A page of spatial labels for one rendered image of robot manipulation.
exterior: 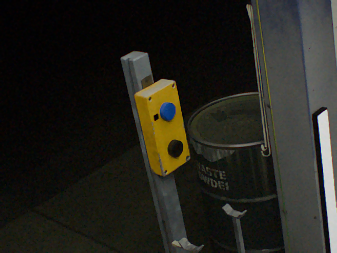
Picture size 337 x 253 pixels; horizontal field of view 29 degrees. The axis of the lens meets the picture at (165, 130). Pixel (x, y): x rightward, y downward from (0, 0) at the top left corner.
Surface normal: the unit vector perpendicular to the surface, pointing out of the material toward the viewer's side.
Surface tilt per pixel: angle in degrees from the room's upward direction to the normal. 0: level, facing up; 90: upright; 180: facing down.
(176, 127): 90
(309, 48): 90
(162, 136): 90
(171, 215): 90
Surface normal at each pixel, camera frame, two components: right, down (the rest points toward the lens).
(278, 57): -0.69, 0.43
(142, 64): 0.70, 0.18
